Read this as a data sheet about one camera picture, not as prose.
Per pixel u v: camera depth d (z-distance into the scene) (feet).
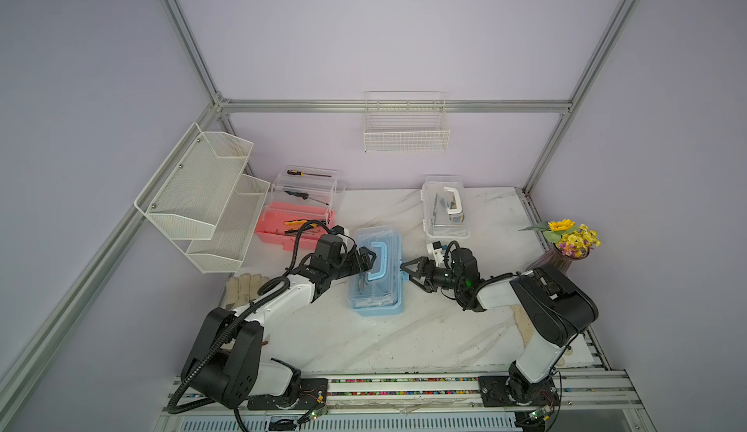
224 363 1.36
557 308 1.61
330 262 2.24
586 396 2.46
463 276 2.44
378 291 2.71
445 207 3.38
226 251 2.91
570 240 2.47
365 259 2.57
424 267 2.66
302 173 3.65
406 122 3.13
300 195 3.53
